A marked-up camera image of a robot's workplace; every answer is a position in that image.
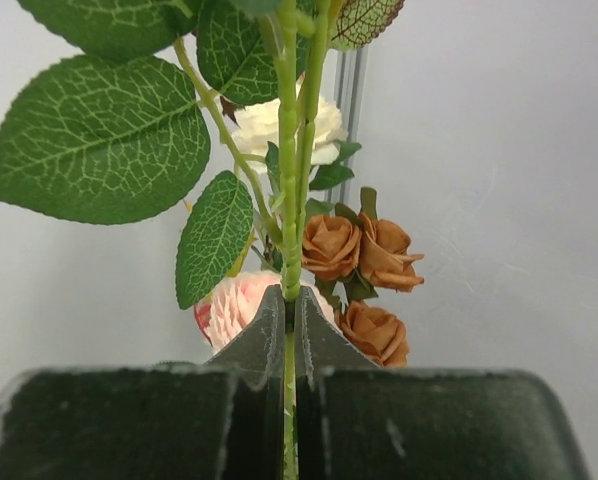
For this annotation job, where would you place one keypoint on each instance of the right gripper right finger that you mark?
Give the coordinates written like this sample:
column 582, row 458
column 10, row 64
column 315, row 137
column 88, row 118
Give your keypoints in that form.
column 357, row 420

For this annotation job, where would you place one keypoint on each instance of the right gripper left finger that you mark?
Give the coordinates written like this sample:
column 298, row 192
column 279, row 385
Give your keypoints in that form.
column 219, row 420

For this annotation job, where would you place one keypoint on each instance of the pink flower stem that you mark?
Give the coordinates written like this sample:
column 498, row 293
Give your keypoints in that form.
column 129, row 127
column 232, row 306

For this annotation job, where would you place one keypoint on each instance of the orange flower stem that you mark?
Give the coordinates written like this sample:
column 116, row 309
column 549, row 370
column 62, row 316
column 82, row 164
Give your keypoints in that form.
column 352, row 255

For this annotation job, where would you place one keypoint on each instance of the white flower stem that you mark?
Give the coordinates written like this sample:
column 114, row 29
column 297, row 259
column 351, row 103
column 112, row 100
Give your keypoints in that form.
column 253, row 127

